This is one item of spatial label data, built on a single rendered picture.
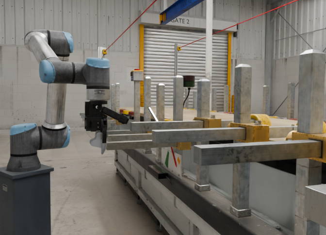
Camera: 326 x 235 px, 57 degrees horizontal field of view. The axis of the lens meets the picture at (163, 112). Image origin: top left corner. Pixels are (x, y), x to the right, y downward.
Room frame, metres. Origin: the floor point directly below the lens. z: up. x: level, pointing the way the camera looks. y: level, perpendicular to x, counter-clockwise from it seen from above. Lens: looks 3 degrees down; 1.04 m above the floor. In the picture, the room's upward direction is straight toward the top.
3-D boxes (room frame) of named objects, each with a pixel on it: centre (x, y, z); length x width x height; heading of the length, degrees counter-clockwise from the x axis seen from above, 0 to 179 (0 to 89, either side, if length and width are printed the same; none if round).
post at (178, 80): (1.34, -0.07, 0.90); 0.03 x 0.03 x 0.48; 19
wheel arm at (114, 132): (1.76, 0.14, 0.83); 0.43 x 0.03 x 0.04; 109
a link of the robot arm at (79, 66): (1.28, 0.33, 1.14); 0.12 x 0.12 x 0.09; 31
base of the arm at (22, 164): (1.83, 0.85, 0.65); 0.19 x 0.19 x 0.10
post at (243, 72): (0.87, -0.23, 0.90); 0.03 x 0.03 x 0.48; 19
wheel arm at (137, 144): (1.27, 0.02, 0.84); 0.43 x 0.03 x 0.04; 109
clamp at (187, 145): (1.32, -0.08, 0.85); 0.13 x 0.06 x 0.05; 19
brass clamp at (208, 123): (1.08, -0.16, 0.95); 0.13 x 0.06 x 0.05; 19
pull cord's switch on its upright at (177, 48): (4.36, -0.21, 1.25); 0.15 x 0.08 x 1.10; 19
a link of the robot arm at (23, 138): (1.83, 0.85, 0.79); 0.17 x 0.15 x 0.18; 121
